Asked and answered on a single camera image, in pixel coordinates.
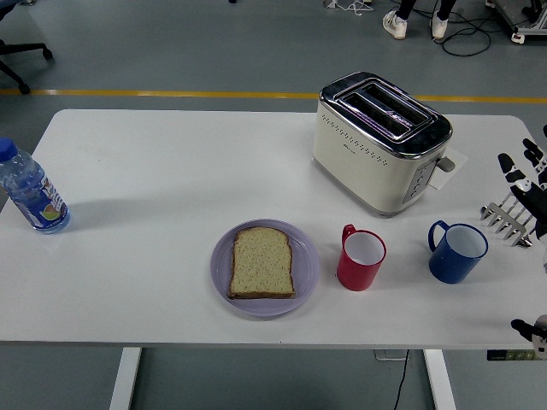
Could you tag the metal toast rack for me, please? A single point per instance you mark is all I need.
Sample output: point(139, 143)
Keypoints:
point(502, 215)

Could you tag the person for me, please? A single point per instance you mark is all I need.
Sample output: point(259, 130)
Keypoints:
point(395, 25)

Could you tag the purple plate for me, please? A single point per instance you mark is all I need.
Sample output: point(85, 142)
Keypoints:
point(305, 260)

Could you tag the cream toaster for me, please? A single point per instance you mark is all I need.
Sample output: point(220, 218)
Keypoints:
point(359, 171)

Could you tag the white equipment frame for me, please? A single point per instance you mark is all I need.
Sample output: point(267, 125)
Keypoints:
point(530, 30)

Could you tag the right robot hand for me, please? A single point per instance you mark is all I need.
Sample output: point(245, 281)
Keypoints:
point(536, 200)

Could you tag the red enamel cup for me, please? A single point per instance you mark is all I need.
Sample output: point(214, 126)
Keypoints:
point(354, 277)

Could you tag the black office chair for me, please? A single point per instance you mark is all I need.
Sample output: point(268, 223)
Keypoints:
point(25, 48)

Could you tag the plastic bottle with blue cap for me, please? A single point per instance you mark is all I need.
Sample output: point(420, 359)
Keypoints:
point(36, 196)

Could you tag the blue enamel cup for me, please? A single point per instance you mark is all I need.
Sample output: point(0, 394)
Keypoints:
point(451, 267)

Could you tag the white table leg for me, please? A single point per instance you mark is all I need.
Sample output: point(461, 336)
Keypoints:
point(125, 380)
point(440, 380)

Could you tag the grey box under table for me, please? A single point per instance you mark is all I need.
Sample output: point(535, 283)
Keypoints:
point(386, 355)

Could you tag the bread slice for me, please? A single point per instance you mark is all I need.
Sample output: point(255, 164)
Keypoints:
point(261, 265)

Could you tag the black table control panel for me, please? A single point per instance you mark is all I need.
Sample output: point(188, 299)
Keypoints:
point(510, 355)

